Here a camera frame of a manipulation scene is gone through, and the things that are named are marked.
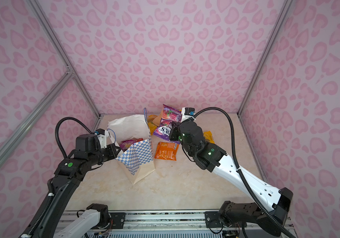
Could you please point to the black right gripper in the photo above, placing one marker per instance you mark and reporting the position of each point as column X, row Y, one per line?
column 175, row 130

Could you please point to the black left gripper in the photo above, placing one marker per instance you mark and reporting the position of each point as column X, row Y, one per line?
column 113, row 153

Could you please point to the purple grape snack bag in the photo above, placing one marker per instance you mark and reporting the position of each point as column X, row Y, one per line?
column 125, row 145

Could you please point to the purple Fox's candy bag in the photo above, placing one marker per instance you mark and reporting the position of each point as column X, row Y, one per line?
column 168, row 116

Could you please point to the white blue checkered paper bag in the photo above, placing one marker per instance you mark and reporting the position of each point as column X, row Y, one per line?
column 137, row 161

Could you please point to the yellow snack bag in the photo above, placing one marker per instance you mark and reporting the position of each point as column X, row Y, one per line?
column 208, row 137
column 151, row 125

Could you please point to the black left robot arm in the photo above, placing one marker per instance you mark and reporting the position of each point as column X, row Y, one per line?
column 89, row 151

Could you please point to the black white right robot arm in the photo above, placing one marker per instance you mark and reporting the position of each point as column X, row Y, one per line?
column 270, row 206

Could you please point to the orange snack bag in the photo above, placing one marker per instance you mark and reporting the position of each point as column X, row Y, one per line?
column 166, row 151

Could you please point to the beige paper snack pouch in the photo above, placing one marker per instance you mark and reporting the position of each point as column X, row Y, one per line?
column 157, row 120

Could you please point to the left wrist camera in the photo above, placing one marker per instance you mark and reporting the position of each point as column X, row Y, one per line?
column 103, row 137

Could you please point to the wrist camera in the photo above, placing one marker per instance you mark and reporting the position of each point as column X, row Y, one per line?
column 103, row 137
column 188, row 113

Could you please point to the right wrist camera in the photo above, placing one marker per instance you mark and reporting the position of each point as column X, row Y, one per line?
column 188, row 113

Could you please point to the aluminium frame strut left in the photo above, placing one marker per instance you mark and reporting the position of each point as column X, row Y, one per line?
column 28, row 123

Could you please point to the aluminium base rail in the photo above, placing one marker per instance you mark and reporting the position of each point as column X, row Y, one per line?
column 154, row 224

